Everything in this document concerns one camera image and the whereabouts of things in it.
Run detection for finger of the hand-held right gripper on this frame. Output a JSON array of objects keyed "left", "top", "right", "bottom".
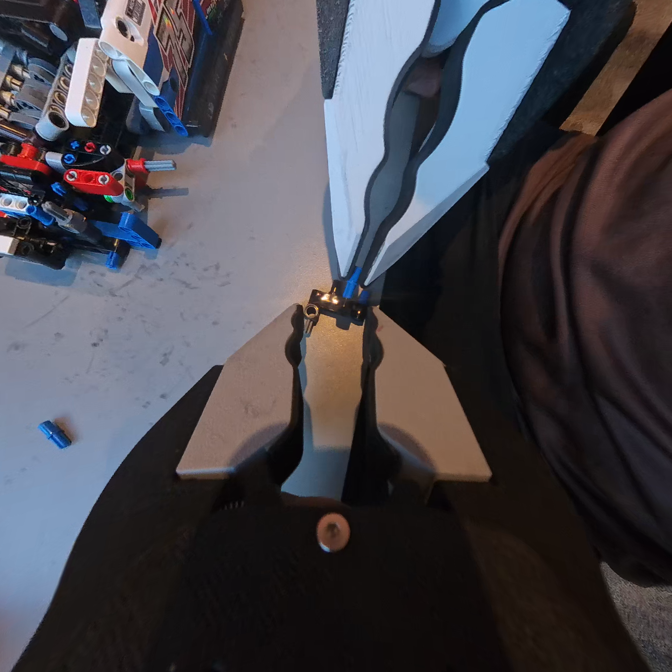
[
  {"left": 324, "top": 0, "right": 441, "bottom": 279},
  {"left": 364, "top": 0, "right": 571, "bottom": 287}
]

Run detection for brick model race car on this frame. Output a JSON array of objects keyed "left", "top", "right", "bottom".
[{"left": 0, "top": 0, "right": 245, "bottom": 271}]

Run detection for black angled brick beam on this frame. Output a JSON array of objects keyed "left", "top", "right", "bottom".
[{"left": 309, "top": 281, "right": 368, "bottom": 326}]

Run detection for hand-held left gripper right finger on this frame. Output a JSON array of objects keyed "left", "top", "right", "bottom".
[{"left": 358, "top": 311, "right": 492, "bottom": 491}]

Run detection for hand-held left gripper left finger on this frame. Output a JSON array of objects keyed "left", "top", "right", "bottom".
[{"left": 176, "top": 303, "right": 305, "bottom": 487}]

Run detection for person's black trousers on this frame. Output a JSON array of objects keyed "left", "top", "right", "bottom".
[{"left": 378, "top": 157, "right": 526, "bottom": 421}]

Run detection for grey desk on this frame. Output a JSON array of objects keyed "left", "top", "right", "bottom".
[{"left": 0, "top": 0, "right": 400, "bottom": 667}]

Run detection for person's right hand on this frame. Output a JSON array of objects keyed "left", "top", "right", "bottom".
[{"left": 407, "top": 58, "right": 444, "bottom": 98}]

